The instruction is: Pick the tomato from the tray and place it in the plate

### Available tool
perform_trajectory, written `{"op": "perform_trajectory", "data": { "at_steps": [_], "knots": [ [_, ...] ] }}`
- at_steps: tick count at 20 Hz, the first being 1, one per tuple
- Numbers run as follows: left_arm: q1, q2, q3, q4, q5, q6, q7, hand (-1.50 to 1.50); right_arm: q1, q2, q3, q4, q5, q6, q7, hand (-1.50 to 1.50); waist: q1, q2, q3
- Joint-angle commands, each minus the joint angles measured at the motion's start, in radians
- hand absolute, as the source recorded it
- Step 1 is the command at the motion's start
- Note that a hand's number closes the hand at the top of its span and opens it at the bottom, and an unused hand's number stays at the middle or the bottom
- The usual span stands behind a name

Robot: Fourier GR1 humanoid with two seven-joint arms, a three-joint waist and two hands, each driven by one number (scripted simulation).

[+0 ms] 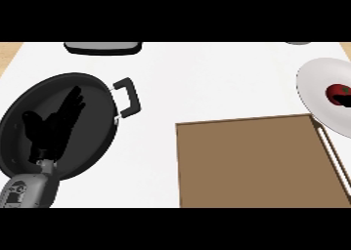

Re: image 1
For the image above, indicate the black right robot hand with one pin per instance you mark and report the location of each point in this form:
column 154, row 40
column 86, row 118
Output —
column 350, row 101

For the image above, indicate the brown wooden tray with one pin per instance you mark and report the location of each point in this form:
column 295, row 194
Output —
column 260, row 162

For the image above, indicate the red tomato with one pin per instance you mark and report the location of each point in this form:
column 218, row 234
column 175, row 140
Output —
column 336, row 91

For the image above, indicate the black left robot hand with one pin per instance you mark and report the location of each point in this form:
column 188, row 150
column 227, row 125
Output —
column 49, row 130

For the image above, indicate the white round plate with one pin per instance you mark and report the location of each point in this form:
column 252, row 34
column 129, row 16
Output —
column 326, row 81

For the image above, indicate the dark grey rectangular appliance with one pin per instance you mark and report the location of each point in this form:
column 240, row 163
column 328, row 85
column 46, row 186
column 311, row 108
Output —
column 103, row 48

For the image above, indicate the small grey round object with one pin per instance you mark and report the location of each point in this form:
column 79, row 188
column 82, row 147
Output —
column 298, row 43

